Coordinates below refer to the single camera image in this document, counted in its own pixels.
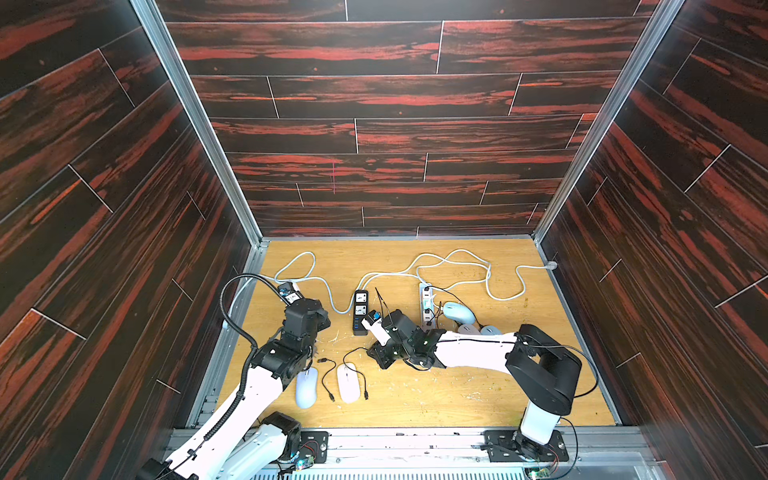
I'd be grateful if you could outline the white mouse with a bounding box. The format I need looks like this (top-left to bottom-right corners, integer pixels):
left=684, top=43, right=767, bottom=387
left=295, top=367, right=319, bottom=409

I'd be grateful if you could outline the black usb cable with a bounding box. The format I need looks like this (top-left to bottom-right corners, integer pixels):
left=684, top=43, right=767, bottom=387
left=341, top=346, right=376, bottom=401
left=316, top=357, right=338, bottom=402

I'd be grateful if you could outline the pink mouse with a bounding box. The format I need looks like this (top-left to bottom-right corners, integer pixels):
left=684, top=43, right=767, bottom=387
left=337, top=362, right=361, bottom=404
left=457, top=324, right=481, bottom=335

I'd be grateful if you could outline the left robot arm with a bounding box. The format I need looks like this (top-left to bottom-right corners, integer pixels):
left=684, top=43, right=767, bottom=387
left=136, top=298, right=330, bottom=479

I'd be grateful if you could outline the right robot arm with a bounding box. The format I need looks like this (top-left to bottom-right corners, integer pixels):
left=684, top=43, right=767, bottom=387
left=362, top=310, right=582, bottom=445

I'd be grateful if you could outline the light blue mouse upper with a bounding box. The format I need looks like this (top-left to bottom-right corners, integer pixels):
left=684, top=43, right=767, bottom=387
left=441, top=302, right=476, bottom=325

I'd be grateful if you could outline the light blue mouse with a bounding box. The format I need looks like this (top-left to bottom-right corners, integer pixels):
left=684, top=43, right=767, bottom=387
left=480, top=325, right=502, bottom=336
left=441, top=302, right=476, bottom=325

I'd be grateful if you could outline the light blue mouse right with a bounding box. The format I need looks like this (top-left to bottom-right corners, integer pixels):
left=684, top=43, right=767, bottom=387
left=480, top=325, right=502, bottom=336

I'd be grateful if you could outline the white power strip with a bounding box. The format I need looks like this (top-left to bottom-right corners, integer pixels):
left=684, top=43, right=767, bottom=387
left=419, top=282, right=437, bottom=331

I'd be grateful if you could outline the black power strip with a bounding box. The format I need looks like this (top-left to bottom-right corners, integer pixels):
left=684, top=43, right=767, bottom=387
left=352, top=290, right=368, bottom=336

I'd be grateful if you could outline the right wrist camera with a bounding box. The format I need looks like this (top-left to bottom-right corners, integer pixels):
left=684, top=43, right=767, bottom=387
left=361, top=310, right=390, bottom=346

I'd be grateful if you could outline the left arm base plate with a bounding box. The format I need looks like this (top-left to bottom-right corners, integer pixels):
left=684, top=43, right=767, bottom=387
left=272, top=430, right=329, bottom=470

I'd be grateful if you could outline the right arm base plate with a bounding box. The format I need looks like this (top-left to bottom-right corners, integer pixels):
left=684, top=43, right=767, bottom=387
left=480, top=429, right=569, bottom=463

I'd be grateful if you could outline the white power cable right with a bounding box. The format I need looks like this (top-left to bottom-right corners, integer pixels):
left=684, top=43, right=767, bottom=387
left=359, top=247, right=559, bottom=301

